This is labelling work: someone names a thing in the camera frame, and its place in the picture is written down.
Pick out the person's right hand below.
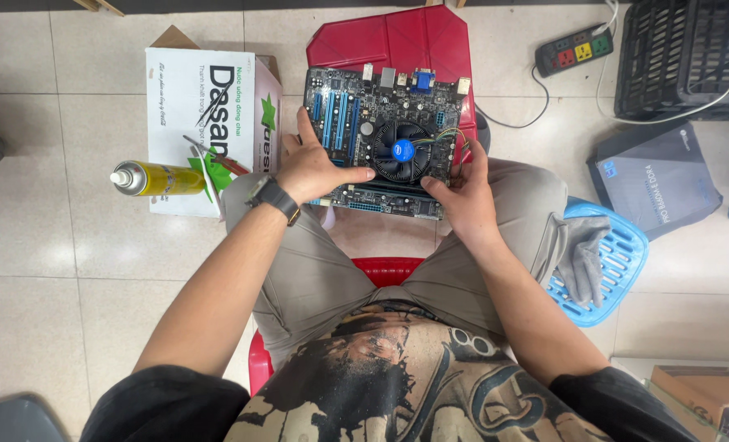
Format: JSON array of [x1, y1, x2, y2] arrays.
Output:
[[420, 138, 502, 241]]

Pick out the person's left hand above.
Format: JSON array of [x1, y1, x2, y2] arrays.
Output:
[[276, 106, 377, 207]]

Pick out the black computer motherboard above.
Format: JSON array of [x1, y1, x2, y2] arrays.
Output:
[[303, 64, 472, 221]]

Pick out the black wristwatch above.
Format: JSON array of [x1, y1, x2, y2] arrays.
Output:
[[244, 176, 302, 227]]

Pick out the black CPU cooler fan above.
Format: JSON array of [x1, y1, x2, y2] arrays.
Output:
[[370, 119, 434, 184]]

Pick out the beige shorts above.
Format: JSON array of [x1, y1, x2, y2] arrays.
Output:
[[220, 156, 569, 369]]

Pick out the grey cloth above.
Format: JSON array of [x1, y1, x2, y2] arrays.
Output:
[[551, 214, 612, 308]]

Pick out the white cardboard carton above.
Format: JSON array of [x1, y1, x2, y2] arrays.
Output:
[[145, 25, 284, 219]]

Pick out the yellow spray can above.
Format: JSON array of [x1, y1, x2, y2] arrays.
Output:
[[109, 160, 208, 198]]

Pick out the red plastic stool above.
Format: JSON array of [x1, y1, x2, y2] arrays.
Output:
[[306, 5, 479, 168]]

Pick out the blue plastic stool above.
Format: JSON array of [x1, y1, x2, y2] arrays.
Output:
[[545, 196, 650, 329]]

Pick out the grey motherboard box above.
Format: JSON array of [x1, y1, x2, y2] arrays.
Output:
[[586, 119, 724, 242]]

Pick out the black power strip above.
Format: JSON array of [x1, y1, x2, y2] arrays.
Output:
[[534, 24, 615, 79]]

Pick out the black printed t-shirt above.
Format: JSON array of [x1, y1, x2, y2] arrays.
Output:
[[79, 300, 703, 442]]

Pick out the black plastic crate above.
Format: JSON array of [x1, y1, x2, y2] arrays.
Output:
[[614, 0, 729, 122]]

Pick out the wooden furniture leg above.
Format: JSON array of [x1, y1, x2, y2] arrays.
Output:
[[72, 0, 126, 18]]

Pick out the brown cardboard box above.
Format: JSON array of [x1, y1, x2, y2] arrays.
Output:
[[645, 365, 729, 440]]

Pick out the grey seat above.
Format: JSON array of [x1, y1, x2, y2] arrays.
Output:
[[0, 392, 72, 442]]

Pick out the red-handled screwdriver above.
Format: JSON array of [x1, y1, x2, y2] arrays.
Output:
[[183, 134, 252, 178]]

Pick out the black power cable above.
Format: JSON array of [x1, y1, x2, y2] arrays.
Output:
[[475, 64, 551, 130]]

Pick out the white cable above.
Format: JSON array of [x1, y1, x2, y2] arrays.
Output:
[[594, 0, 729, 127]]

